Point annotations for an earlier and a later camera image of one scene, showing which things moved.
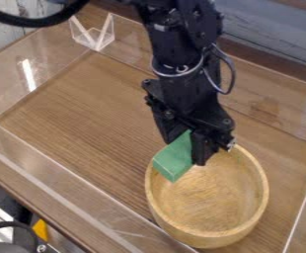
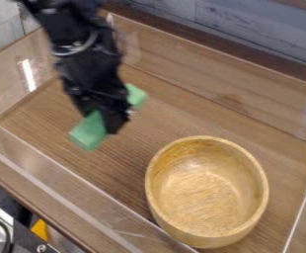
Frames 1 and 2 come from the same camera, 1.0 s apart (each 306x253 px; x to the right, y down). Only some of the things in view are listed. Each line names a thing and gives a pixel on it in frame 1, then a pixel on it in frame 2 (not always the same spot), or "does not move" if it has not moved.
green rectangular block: [173, 159] → [89, 132]
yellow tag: [40, 227] does not move
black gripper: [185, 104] → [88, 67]
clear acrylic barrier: [45, 209] does not move
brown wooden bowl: [215, 204] does not move
